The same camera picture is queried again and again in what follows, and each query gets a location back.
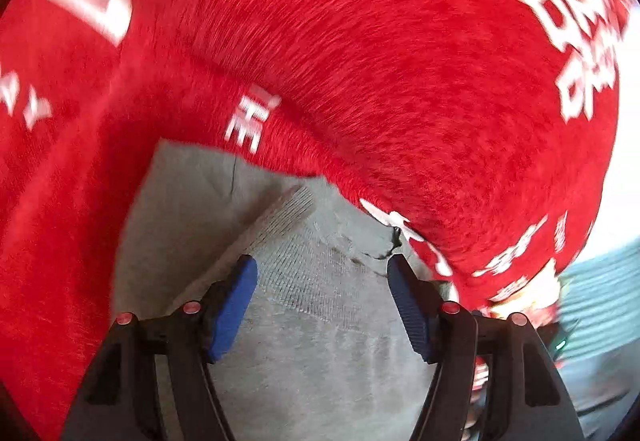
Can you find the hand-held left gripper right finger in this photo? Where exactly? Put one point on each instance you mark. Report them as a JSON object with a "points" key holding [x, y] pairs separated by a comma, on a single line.
{"points": [[410, 311]]}

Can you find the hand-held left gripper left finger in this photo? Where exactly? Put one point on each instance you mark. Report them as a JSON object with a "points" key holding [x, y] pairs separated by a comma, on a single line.
{"points": [[232, 311]]}

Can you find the grey knit sweater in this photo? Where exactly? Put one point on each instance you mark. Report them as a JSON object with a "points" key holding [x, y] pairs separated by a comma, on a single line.
{"points": [[320, 346]]}

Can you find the teal ribbed cloth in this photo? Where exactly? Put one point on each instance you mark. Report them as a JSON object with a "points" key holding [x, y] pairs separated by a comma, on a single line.
{"points": [[605, 296]]}

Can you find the red printed blanket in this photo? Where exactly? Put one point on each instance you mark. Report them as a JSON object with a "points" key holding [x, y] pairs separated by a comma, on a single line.
{"points": [[375, 71]]}

